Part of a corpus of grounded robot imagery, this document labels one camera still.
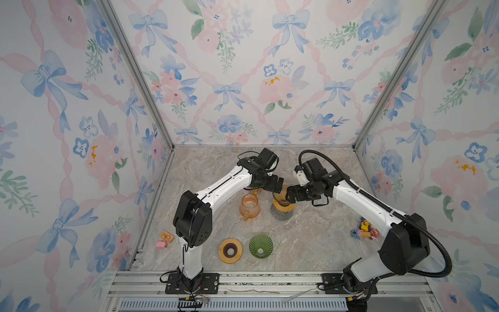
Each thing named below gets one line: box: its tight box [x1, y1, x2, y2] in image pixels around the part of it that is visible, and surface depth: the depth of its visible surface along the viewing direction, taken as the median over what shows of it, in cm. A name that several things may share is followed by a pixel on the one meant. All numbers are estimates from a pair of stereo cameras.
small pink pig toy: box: [155, 239, 167, 248], surface depth 83 cm
